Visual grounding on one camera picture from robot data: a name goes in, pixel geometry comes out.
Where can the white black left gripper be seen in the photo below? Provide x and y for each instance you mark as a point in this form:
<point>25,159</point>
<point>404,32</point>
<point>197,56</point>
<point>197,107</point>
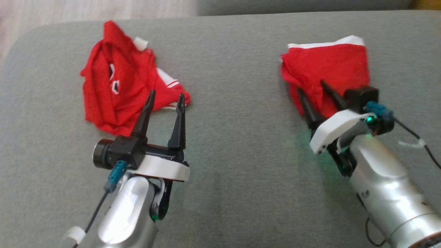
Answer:
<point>165,167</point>

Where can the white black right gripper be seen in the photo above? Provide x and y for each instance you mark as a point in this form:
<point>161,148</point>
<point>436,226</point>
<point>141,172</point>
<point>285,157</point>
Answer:
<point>336,129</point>

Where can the red basketball shorts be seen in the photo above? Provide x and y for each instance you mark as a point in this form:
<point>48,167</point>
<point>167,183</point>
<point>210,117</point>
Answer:
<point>327,65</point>

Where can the red basketball jersey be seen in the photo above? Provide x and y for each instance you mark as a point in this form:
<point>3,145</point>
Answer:
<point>117,106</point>

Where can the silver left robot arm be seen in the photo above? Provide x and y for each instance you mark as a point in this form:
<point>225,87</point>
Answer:
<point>127,213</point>

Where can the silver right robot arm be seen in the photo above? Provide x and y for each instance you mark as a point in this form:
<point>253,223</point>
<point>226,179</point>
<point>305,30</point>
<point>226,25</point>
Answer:
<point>382,179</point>

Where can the large yellow sofa backrest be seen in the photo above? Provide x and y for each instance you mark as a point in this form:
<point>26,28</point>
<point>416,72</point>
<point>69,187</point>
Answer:
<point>429,3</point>

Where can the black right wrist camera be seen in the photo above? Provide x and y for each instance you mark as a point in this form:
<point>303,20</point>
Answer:
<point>360,98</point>

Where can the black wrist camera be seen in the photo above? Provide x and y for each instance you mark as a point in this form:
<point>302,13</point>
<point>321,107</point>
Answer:
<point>360,98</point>
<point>120,151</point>

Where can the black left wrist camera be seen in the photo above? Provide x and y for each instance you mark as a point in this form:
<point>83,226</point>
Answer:
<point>120,151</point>

